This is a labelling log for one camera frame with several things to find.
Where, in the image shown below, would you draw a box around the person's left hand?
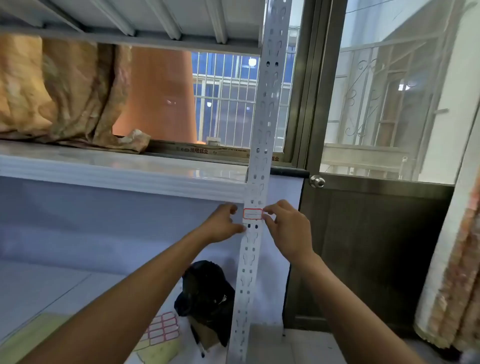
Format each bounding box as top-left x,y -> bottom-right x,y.
198,202 -> 248,247

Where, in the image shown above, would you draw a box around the person's right hand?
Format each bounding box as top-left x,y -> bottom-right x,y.
262,199 -> 315,264

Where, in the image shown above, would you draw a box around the white perforated shelf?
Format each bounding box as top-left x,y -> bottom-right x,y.
226,0 -> 293,364

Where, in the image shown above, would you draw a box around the person's right forearm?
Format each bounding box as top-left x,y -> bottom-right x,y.
290,250 -> 427,364

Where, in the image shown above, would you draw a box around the person's left forearm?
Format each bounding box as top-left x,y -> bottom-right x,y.
16,227 -> 211,364

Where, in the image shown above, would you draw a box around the grey ribbed shelf board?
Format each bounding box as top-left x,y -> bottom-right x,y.
0,0 -> 269,57

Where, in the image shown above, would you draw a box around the black plastic bag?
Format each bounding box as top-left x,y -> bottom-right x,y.
174,260 -> 236,348

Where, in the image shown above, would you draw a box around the dark brown glazed door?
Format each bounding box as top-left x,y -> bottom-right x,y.
283,0 -> 480,338

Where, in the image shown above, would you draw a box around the yellow sheet of red-bordered labels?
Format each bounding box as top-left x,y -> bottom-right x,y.
133,311 -> 183,364

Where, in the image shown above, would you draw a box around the white window security bars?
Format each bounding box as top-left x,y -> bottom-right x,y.
191,51 -> 297,153

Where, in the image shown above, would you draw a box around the orange-brown panel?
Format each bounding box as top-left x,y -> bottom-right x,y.
112,46 -> 199,144

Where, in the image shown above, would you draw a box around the ornate white metal grille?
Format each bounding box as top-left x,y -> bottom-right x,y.
326,37 -> 466,181

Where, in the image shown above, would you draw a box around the orange patterned cloth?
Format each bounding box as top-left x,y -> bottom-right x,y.
0,32 -> 152,154

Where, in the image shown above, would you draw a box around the plain yellow backing paper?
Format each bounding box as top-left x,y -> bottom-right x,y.
0,313 -> 72,364

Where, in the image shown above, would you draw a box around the aluminium window frame rail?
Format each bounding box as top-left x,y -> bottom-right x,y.
146,139 -> 293,164

